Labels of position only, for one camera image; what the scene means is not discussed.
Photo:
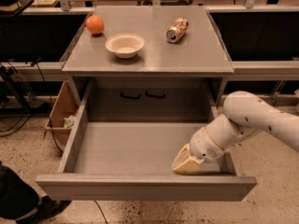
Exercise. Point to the crumpled paper in crate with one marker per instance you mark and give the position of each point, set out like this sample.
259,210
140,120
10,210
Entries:
69,122

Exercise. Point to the wooden crate on floor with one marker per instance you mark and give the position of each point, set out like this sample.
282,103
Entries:
64,106

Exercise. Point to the grey drawer cabinet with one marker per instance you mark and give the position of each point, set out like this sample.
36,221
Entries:
167,80

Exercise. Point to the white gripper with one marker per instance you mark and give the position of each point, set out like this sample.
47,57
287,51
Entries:
204,146

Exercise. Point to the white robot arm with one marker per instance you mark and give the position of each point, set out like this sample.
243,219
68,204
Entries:
243,114

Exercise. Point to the crushed gold soda can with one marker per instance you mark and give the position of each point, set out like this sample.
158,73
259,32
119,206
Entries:
177,30

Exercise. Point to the black leather shoe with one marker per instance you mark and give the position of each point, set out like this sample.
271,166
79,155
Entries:
47,209

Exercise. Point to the grey metal rail frame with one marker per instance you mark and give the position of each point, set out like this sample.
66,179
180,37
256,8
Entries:
267,69

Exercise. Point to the grey top drawer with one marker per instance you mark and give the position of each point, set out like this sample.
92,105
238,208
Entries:
125,138

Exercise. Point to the white paper bowl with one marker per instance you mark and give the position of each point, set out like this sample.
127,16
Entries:
125,46

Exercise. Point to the orange fruit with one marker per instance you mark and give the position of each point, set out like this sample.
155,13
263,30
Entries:
95,25

